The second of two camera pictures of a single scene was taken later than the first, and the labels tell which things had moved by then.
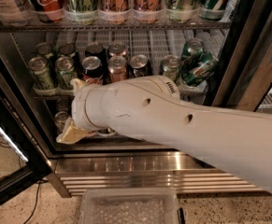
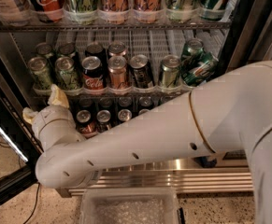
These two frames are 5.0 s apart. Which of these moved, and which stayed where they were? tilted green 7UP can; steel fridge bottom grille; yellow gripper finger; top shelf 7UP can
Moved: yellow gripper finger
Stayed: tilted green 7UP can; steel fridge bottom grille; top shelf 7UP can
